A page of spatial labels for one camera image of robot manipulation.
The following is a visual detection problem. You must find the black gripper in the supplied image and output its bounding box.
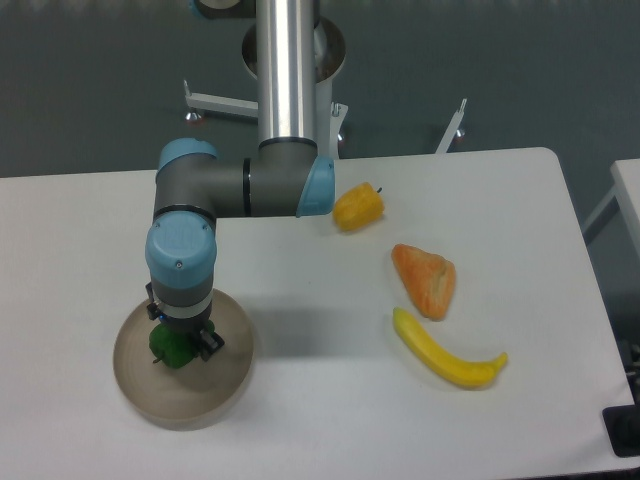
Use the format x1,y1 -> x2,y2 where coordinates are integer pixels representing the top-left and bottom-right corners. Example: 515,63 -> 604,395
145,282 -> 225,361

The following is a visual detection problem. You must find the green toy bell pepper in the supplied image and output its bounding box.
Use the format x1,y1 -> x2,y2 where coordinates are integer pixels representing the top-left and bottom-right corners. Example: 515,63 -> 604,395
149,320 -> 224,369

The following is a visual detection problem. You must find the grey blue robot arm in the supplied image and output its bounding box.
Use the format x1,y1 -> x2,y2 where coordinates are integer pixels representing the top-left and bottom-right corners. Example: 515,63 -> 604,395
145,1 -> 335,361

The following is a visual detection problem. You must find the beige round plate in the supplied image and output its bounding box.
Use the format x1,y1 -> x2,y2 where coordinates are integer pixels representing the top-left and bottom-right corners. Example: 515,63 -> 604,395
113,290 -> 256,430

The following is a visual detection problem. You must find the yellow toy bell pepper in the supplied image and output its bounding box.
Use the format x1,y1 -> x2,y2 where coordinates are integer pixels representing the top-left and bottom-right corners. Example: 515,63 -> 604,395
332,182 -> 385,232

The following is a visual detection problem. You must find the orange toy pepper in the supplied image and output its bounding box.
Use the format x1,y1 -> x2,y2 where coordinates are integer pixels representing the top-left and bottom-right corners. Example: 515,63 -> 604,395
391,244 -> 457,320

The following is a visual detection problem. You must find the yellow toy banana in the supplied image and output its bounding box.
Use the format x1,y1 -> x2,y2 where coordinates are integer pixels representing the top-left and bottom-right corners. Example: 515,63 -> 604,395
392,307 -> 509,389

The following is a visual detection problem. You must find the black device at edge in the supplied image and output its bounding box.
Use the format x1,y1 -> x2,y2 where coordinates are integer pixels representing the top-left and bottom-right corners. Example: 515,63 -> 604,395
602,404 -> 639,458

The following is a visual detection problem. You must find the white side table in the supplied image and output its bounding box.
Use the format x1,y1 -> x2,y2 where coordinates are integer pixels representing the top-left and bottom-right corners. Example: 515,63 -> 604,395
581,159 -> 639,252

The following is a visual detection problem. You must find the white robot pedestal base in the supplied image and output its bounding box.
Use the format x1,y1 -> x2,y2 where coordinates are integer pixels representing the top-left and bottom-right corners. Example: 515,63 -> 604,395
183,16 -> 467,159

